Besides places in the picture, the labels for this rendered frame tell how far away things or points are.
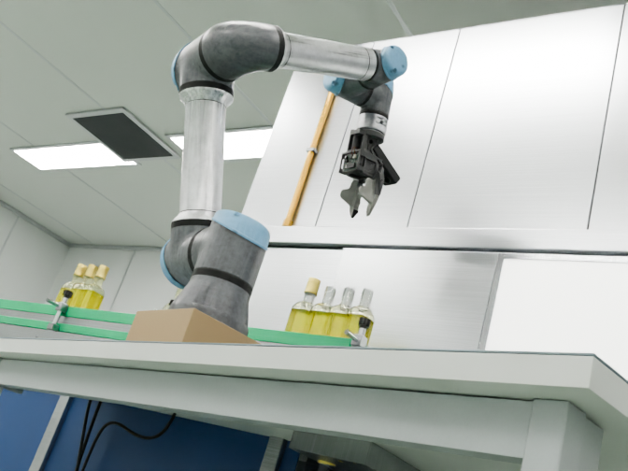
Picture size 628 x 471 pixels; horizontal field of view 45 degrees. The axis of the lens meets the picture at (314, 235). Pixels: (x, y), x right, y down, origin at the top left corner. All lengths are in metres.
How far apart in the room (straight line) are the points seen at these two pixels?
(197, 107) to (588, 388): 1.07
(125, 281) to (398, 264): 5.71
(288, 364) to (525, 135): 1.32
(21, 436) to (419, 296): 1.18
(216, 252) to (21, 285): 6.90
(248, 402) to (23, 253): 7.17
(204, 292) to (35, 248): 7.00
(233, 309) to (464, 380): 0.61
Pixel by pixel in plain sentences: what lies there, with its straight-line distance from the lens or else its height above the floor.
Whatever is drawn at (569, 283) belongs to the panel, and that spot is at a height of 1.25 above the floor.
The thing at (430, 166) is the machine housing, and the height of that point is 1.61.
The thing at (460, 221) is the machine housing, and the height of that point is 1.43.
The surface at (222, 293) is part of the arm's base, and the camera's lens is 1.33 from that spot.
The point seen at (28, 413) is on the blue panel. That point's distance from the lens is 2.35.
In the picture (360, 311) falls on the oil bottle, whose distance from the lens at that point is 1.87.
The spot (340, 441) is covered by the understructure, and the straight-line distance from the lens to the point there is 1.41.
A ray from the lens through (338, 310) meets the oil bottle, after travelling 1.91.
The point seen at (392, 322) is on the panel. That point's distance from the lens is 2.00.
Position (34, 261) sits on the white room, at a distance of 8.29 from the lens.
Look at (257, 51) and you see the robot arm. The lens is 1.54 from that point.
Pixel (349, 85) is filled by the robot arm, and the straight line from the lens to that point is 1.84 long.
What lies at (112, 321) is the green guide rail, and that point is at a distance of 2.24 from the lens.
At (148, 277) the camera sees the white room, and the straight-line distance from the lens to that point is 7.40.
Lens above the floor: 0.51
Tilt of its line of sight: 22 degrees up
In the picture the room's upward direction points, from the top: 18 degrees clockwise
